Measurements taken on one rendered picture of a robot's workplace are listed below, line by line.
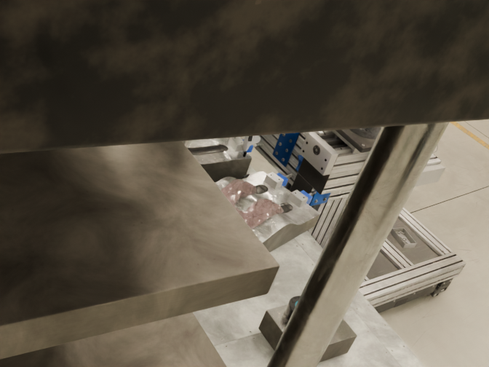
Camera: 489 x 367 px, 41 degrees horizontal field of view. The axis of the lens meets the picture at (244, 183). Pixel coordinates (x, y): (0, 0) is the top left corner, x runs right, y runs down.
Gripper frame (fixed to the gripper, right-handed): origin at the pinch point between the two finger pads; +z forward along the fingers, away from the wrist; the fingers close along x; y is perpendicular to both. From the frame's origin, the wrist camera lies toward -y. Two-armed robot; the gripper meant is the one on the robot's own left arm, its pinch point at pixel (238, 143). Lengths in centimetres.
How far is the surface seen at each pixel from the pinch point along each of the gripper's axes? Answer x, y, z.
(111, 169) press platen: -87, -95, -64
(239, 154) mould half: -4.6, -1.8, 1.4
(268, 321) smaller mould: -69, -31, 5
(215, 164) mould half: -6.9, -12.3, 2.9
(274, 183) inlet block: -19.4, 4.0, 3.2
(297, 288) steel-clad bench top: -58, -11, 10
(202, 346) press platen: -100, -81, -39
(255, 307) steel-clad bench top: -60, -28, 10
